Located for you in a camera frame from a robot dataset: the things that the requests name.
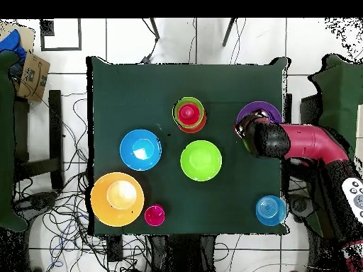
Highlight purple plastic bowl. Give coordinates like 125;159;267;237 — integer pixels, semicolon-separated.
235;101;284;125

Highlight red plastic cup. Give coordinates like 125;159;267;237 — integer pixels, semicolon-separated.
177;102;203;126

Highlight large green plastic bowl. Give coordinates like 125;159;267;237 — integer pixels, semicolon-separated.
179;140;223;183

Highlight small green ribbed bowl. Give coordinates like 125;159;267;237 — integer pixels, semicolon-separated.
172;96;206;128

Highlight small blue plastic bowl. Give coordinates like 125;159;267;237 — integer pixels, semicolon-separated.
255;195;288;227

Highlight dark green tablecloth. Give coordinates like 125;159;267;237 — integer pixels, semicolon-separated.
86;55;292;237

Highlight green cloth on side table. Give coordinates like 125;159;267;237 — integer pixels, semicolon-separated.
308;54;363;159
0;50;28;232

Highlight large blue plastic bowl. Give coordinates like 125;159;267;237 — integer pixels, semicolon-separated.
119;129;163;171

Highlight pink plastic cup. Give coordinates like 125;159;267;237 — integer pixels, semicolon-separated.
143;204;166;227

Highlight yellow plastic bowl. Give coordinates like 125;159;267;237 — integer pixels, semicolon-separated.
90;171;145;228

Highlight black power strip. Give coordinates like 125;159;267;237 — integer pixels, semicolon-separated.
106;234;125;264

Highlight black bench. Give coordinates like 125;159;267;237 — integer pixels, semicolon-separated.
13;89;65;190

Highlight cardboard box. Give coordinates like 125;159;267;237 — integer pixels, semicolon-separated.
0;22;51;103

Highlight grey base with black knob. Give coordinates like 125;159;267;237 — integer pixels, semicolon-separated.
16;191;60;213

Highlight blue cloth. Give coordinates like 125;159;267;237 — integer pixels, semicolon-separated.
0;28;27;62

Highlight black square frame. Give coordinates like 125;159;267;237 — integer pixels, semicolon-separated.
39;18;83;52

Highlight tangled floor cables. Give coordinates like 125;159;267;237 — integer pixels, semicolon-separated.
12;93;151;272

